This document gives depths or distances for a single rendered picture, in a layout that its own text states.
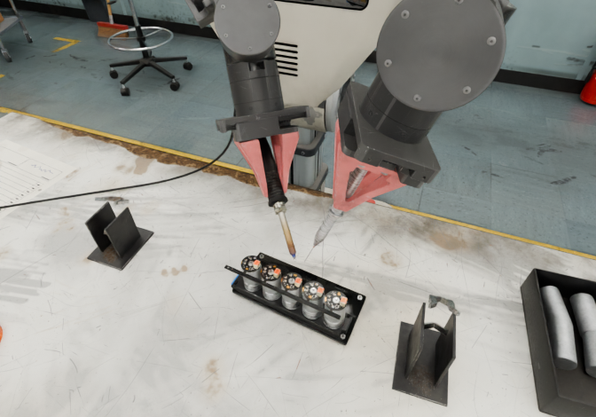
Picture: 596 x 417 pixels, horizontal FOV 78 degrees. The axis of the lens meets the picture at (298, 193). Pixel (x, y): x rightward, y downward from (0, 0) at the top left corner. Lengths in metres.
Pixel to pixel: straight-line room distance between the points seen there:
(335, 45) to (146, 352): 0.54
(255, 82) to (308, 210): 0.26
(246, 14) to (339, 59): 0.36
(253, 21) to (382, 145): 0.16
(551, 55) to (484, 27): 2.85
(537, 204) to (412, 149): 1.74
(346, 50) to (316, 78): 0.08
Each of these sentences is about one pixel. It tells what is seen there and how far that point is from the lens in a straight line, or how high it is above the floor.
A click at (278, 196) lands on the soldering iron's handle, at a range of 0.44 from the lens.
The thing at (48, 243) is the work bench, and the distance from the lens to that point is 0.67.
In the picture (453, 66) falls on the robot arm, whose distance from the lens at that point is 0.20.
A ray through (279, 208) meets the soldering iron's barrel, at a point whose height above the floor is 0.87.
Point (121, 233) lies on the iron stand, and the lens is 0.58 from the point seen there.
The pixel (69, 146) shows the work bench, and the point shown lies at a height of 0.75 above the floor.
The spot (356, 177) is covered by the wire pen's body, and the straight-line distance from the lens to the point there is 0.34.
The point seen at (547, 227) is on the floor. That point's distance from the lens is 1.92.
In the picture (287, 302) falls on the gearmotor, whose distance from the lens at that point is 0.46.
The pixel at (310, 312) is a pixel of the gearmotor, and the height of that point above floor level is 0.78.
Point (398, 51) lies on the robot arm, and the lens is 0.20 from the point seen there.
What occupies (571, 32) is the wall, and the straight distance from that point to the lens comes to 3.00.
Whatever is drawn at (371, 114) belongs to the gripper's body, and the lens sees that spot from 0.29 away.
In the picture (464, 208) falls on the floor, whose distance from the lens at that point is 1.83.
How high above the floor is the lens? 1.18
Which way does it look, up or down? 42 degrees down
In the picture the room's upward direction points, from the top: straight up
